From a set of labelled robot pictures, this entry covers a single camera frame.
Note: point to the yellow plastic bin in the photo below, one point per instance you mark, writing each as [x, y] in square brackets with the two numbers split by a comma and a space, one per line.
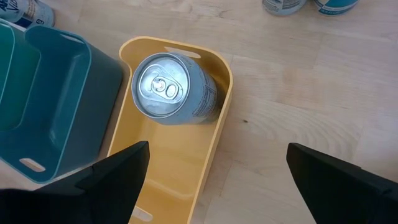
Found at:
[174, 149]

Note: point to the light teal plastic bin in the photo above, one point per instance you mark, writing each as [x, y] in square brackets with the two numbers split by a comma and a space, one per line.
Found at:
[15, 93]

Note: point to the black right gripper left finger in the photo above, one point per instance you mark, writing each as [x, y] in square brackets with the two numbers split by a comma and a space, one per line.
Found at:
[93, 199]

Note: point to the silver Celsius can black lid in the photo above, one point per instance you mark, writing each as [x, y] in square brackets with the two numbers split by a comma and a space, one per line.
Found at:
[28, 12]
[283, 6]

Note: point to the dark blue-teal plastic bin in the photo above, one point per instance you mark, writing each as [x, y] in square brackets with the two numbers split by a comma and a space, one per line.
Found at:
[71, 109]

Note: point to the white and blue Spindrift can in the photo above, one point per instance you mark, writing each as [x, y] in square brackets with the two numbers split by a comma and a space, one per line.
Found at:
[161, 87]

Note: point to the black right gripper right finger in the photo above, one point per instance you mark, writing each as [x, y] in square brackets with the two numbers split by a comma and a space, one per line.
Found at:
[348, 196]

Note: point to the slim blue-silver Red Bull can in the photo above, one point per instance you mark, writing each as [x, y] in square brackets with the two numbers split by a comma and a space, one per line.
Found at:
[335, 6]

